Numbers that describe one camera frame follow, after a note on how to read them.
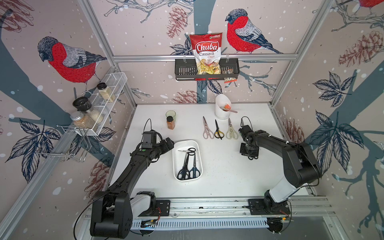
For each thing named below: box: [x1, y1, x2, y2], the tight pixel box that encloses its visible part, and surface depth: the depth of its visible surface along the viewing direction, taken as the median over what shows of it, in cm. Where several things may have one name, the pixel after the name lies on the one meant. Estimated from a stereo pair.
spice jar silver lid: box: [70, 111, 95, 129], surface depth 61 cm
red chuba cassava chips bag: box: [189, 32, 223, 75], surface depth 85 cm
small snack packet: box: [223, 77, 238, 84], surface depth 92 cm
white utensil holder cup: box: [215, 93, 232, 119], surface depth 109 cm
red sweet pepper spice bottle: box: [166, 116, 175, 130], surface depth 103 cm
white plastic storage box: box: [172, 140, 204, 182], surface depth 93 cm
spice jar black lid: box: [97, 82, 116, 103], surface depth 76 cm
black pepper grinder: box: [72, 96, 104, 124], surface depth 65 cm
